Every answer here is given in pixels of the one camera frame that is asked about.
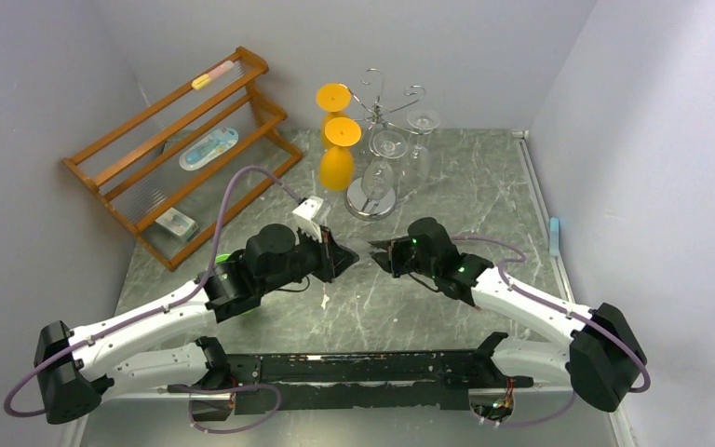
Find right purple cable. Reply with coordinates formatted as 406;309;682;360
452;233;653;394

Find chrome wire wine glass rack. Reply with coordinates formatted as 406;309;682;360
344;68;426;222

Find light blue wall clip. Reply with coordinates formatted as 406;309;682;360
548;217;560;258

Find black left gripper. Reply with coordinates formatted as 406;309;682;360
262;224;359;296

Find orange plastic goblet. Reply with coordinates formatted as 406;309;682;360
316;83;352;150
318;116;362;191

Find orange plastic goblet front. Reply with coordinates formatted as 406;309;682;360
318;116;362;191

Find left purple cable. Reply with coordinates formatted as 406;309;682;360
3;164;304;419

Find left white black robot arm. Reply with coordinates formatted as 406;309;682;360
34;223;359;425

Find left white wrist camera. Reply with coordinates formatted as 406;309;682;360
292;196;331;243

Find small white box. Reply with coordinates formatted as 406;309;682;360
155;207;199;241

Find clear wine glass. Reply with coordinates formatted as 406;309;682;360
361;129;408;213
401;109;440;188

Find blue white blister pack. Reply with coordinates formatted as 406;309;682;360
179;127;239;171

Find orange wooden shelf rack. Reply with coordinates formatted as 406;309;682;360
62;47;304;271

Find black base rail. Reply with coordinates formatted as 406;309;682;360
169;349;533;415

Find purple cable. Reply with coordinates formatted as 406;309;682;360
452;233;653;394
3;164;304;419

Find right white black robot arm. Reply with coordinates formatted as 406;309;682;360
370;217;651;413

